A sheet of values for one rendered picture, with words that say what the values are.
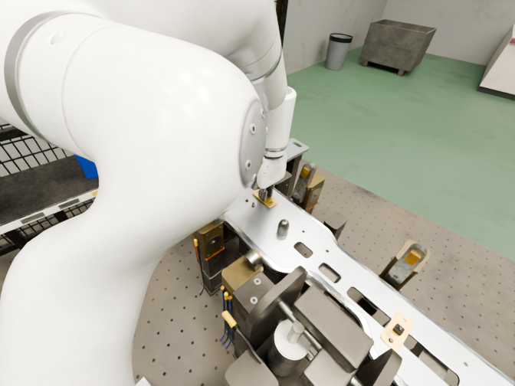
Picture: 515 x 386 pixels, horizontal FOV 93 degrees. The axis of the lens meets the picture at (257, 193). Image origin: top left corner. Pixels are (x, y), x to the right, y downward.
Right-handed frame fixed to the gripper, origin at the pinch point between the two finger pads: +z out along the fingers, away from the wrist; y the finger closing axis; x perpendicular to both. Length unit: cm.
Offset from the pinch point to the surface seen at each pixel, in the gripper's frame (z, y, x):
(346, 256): 3.2, 2.1, -29.2
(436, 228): 33, 73, -44
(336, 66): 93, 451, 252
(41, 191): 0, -51, 40
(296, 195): 2.3, 8.7, -6.0
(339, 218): 4.2, 13.3, -20.1
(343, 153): 103, 200, 65
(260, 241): 3.2, -12.1, -11.3
